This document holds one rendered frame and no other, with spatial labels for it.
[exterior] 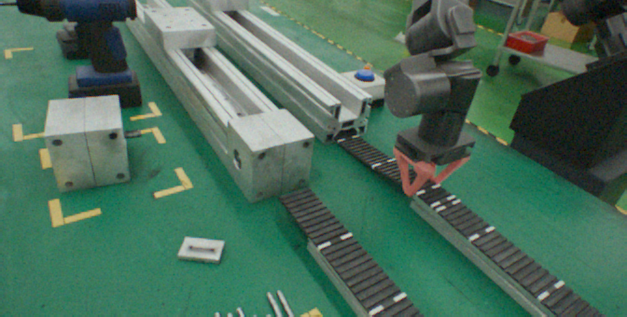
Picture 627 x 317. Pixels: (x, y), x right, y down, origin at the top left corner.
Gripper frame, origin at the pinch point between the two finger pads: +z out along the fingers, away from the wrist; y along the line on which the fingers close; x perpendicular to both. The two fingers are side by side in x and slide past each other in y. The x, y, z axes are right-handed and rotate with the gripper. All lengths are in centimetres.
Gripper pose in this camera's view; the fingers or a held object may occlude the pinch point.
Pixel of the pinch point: (421, 185)
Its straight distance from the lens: 64.8
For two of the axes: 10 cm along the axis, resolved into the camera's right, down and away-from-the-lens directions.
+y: -8.3, 2.0, -5.1
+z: -1.2, 8.4, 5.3
